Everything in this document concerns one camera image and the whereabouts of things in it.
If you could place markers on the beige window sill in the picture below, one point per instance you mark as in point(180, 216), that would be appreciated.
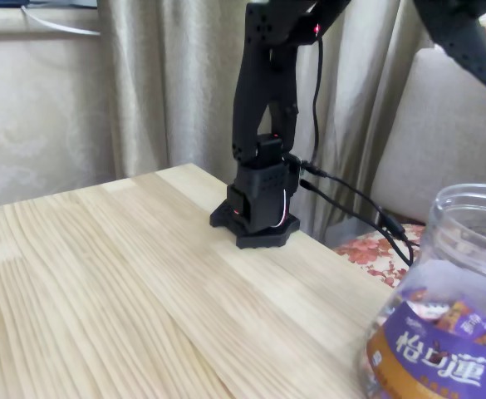
point(1, 21)

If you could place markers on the grey upholstered chair back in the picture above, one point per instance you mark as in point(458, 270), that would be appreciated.
point(454, 145)

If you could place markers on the floral seat cushion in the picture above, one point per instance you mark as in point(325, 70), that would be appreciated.
point(367, 253)

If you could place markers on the clear plastic candy jar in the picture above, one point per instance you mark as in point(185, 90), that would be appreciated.
point(433, 365)

